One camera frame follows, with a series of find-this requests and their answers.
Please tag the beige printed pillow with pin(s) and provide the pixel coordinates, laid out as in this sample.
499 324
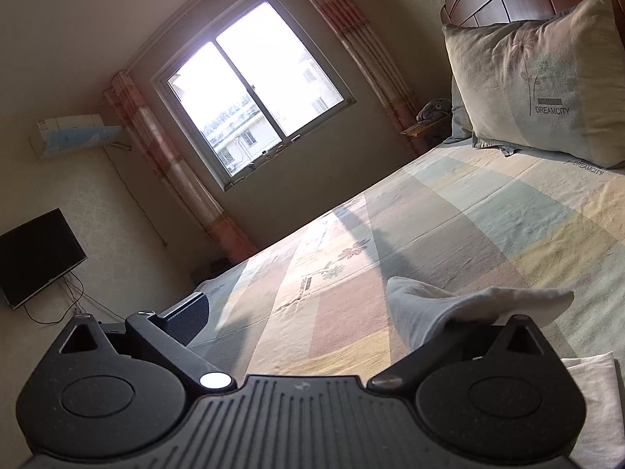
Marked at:
532 83

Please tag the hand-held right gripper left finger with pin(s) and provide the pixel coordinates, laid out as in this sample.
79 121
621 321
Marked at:
188 317

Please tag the grey cloth bundle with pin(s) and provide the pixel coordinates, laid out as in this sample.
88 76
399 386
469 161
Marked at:
433 110

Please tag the black wall television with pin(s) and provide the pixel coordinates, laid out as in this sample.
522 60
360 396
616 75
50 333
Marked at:
39 259

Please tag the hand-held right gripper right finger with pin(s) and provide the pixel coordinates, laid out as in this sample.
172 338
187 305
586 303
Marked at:
429 351

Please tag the white air conditioner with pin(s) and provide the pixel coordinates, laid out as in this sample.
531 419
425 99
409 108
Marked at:
73 134

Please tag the sliding window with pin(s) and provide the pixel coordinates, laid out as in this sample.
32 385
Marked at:
254 88

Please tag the patchwork bed sheet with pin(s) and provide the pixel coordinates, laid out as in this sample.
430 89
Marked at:
439 234

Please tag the wooden nightstand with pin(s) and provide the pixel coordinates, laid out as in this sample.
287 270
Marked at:
429 134

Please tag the pink striped curtain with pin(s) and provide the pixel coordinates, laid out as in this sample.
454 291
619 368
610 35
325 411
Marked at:
180 171
361 44

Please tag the white printed T-shirt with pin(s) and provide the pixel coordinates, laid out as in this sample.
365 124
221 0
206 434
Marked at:
429 308

